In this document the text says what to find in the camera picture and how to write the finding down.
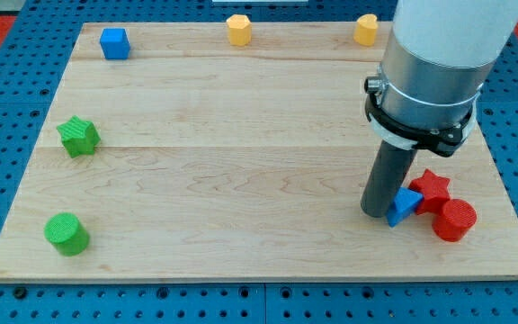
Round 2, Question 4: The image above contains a green cylinder block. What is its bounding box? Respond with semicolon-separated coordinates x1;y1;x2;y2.
44;212;90;257

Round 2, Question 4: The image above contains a green star block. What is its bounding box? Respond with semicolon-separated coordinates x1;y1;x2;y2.
57;115;101;158

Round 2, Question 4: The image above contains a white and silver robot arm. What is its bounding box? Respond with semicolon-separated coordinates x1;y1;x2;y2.
364;0;518;157

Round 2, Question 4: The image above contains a blue triangle block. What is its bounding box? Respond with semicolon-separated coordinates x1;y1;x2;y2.
386;187;424;228

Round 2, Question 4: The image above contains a yellow heart block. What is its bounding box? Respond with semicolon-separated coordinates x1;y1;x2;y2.
353;13;379;47

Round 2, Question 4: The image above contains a yellow hexagon block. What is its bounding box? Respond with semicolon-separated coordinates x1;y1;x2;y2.
226;14;252;47

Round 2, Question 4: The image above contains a blue cube block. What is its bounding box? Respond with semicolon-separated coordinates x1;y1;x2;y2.
100;28;130;60

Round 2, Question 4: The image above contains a light wooden board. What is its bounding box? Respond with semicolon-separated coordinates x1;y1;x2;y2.
0;22;518;284

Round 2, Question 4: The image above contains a red star block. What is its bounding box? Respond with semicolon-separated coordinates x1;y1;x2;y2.
408;168;451;215

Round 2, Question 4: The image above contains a red cylinder block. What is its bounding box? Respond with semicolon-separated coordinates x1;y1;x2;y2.
432;199;478;242

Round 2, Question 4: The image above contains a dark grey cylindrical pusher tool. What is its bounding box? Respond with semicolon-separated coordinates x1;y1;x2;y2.
361;141;416;218

